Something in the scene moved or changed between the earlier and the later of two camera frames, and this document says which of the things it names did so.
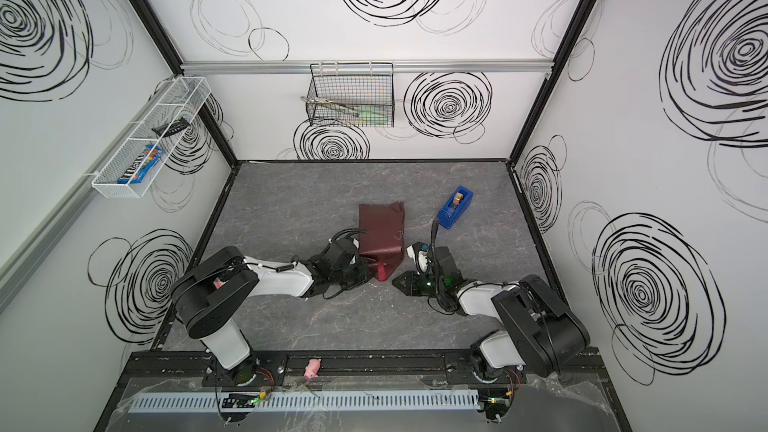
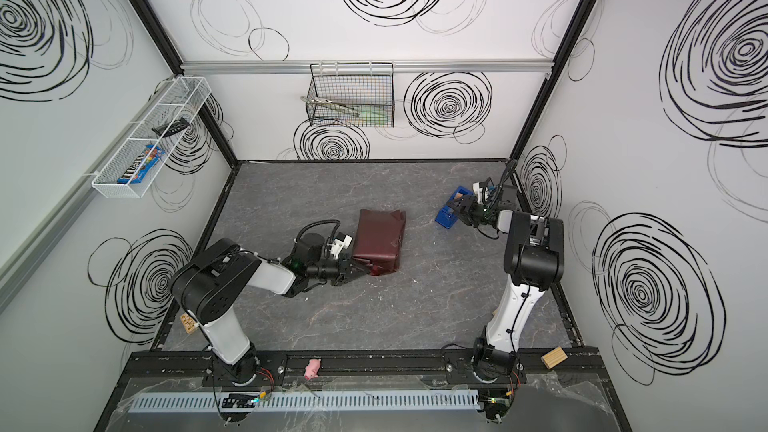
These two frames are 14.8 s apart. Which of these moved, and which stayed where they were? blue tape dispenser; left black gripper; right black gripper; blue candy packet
Moved: right black gripper
Stayed: left black gripper; blue candy packet; blue tape dispenser
